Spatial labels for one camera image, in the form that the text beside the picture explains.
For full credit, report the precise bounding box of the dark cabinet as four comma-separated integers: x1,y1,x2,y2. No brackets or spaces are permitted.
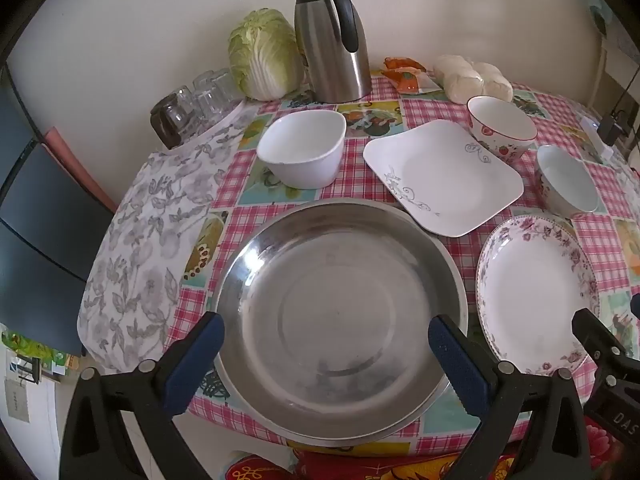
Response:
0,67,116,356

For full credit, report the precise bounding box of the orange white snack packet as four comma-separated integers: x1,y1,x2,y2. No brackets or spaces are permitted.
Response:
383,56,426,74
394,70,442,95

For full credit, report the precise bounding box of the white square patterned plate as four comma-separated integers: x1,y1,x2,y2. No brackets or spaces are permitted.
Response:
363,120,524,237

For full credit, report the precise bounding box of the grey floral tablecloth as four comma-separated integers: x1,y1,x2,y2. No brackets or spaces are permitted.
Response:
76,105,273,373

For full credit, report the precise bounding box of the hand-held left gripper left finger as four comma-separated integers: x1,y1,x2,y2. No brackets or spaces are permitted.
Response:
59,311,226,480

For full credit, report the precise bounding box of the red patterned cloth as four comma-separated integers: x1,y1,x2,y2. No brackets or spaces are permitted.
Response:
225,422,640,480

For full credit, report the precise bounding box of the small floral white bowl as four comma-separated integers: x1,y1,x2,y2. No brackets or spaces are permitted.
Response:
535,145,600,219

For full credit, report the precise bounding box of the napa cabbage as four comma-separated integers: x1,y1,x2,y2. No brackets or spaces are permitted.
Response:
228,8,306,101

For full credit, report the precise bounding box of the red rimmed strawberry bowl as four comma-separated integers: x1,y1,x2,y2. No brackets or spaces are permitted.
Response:
466,96,538,163

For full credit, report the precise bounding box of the white square bowl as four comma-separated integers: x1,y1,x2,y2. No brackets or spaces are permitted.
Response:
256,109,348,189

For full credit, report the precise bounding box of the bag of steamed buns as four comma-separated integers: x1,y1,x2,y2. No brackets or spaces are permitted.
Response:
432,54,514,103

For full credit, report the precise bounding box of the black power adaptor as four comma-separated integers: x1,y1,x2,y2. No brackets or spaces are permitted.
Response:
599,115,626,142

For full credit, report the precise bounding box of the green printed box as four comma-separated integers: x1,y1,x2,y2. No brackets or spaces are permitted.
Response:
0,327,83,376

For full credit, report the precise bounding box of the green cloth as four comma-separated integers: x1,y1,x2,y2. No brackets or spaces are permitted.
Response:
590,5,613,36

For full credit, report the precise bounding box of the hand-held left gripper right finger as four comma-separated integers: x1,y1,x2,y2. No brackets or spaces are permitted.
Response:
427,314,593,480

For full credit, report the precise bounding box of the round floral rimmed plate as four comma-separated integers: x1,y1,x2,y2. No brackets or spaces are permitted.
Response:
475,214,601,377

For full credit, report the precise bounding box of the pink board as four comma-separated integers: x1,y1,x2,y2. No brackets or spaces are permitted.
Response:
42,127,118,213

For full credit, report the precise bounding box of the black cable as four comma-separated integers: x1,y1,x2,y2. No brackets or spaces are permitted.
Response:
612,67,640,121

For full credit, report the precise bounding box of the stainless steel thermos jug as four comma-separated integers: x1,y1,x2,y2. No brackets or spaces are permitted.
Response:
291,0,372,104

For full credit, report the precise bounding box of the stainless steel basin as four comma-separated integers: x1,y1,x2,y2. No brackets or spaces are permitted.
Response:
212,198,469,447

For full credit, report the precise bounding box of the white cabinet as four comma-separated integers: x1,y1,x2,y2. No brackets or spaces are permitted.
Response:
597,35,640,111

